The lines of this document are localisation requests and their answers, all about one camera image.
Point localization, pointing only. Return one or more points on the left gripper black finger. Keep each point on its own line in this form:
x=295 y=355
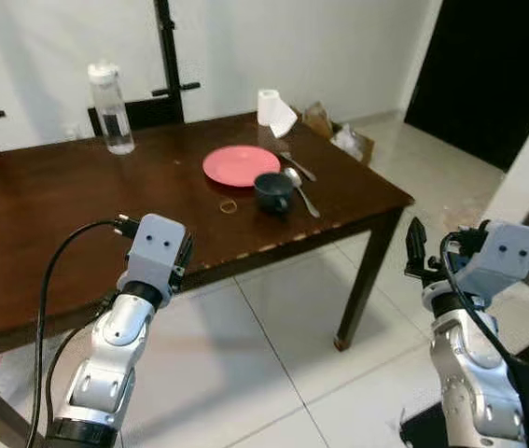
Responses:
x=187 y=247

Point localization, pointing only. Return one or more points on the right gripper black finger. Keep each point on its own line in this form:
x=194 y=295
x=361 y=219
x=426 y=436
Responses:
x=417 y=250

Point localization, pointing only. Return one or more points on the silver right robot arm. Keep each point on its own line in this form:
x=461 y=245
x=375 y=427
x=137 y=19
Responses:
x=465 y=373

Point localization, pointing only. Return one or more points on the tan rubber band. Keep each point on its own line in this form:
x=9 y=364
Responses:
x=221 y=206

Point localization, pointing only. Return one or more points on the pink plate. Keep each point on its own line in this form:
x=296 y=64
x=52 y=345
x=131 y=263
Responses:
x=241 y=165

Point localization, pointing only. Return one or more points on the cardboard box with plastic bag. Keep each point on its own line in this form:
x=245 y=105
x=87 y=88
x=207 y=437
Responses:
x=353 y=142

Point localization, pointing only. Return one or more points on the silver spoon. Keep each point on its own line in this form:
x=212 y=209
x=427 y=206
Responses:
x=293 y=175

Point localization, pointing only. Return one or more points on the dark brown wooden table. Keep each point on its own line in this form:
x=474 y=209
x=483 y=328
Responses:
x=59 y=215

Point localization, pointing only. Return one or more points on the silver fork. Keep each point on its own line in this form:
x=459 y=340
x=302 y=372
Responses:
x=299 y=168

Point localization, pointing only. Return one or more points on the clear plastic water bottle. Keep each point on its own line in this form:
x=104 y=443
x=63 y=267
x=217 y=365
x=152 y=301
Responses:
x=112 y=117

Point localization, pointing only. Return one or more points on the white paper towel roll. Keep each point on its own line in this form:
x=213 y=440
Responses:
x=269 y=107

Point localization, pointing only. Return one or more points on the brown paper bag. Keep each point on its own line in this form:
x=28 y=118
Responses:
x=317 y=119

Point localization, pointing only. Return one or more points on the tall black metal stand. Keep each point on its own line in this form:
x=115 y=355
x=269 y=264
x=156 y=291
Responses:
x=164 y=47

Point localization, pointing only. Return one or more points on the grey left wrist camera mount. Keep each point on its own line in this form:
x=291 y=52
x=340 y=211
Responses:
x=155 y=252

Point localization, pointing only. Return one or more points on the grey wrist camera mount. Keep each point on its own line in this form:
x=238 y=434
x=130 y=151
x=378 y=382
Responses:
x=155 y=252
x=507 y=257

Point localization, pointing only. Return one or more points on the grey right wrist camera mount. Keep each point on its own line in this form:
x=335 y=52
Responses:
x=507 y=257

